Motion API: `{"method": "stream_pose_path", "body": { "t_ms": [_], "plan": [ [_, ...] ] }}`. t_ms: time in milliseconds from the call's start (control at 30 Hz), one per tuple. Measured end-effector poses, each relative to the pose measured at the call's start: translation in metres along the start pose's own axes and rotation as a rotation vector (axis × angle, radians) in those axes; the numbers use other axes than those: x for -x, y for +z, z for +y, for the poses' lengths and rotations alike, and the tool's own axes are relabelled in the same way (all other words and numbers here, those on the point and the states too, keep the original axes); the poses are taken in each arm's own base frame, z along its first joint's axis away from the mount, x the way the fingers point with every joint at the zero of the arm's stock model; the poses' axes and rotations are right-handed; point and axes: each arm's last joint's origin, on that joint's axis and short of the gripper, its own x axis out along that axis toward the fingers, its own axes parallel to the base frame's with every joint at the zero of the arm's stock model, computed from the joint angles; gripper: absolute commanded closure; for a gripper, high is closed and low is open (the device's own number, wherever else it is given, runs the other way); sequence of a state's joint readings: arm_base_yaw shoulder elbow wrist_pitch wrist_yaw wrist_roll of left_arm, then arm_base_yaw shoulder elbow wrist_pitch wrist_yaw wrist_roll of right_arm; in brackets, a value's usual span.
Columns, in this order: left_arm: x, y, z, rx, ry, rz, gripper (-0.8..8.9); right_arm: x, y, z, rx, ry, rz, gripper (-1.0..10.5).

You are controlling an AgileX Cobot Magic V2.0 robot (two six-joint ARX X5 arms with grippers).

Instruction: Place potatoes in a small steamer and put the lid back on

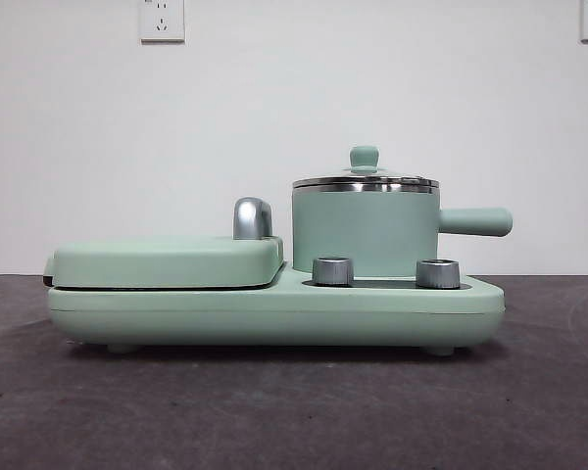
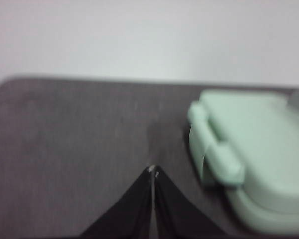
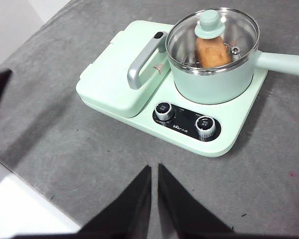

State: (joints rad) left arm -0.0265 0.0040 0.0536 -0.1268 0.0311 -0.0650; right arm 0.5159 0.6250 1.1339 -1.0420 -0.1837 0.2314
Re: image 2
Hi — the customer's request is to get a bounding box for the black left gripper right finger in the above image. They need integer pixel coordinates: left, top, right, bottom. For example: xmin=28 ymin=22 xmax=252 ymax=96
xmin=155 ymin=165 xmax=228 ymax=239

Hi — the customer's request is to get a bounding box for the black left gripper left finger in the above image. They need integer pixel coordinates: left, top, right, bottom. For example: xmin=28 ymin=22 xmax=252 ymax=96
xmin=78 ymin=165 xmax=155 ymax=239

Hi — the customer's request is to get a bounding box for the green hinged griddle lid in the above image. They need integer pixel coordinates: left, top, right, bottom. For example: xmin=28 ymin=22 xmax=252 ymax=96
xmin=198 ymin=89 xmax=299 ymax=200

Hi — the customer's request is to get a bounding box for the green breakfast maker base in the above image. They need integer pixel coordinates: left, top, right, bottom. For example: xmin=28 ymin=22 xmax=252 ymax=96
xmin=187 ymin=101 xmax=299 ymax=235

